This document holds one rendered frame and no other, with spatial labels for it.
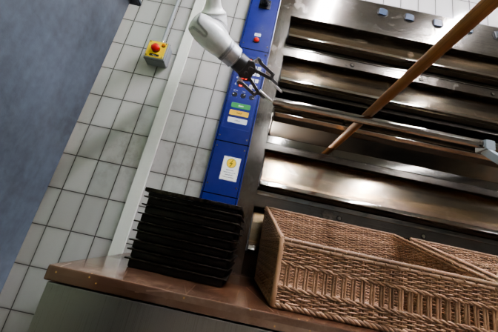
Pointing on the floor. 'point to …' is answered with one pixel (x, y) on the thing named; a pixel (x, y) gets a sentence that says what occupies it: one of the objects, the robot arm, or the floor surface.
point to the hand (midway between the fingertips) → (271, 91)
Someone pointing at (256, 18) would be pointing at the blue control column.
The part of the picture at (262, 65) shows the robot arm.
